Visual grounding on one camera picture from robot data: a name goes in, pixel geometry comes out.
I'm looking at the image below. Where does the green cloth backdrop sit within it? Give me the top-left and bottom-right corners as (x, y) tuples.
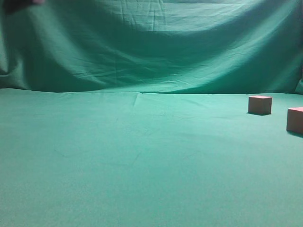
(0, 0), (303, 227)

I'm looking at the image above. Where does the blurred hand at top edge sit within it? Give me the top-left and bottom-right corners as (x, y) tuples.
(2, 0), (45, 15)

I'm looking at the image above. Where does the red cube block at edge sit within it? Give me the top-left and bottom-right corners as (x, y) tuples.
(286, 107), (303, 134)

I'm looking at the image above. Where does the red wooden cube block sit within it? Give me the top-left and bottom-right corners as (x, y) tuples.
(248, 96), (272, 115)

